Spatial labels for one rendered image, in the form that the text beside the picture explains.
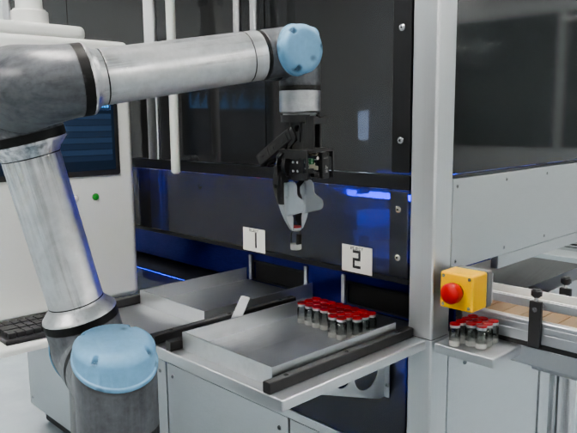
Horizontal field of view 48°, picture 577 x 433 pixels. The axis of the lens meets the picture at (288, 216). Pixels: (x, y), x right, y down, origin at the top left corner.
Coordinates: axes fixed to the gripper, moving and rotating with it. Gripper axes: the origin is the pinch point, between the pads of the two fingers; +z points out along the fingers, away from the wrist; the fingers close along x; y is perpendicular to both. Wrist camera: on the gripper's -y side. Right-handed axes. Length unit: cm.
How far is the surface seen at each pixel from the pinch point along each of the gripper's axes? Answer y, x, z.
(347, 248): -5.4, 21.8, 9.4
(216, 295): -41.2, 12.8, 25.2
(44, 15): -89, -6, -47
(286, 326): -11.0, 8.2, 25.1
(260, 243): -34.1, 21.7, 12.0
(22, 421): -193, 18, 114
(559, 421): 37, 36, 40
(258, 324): -15.1, 4.0, 24.6
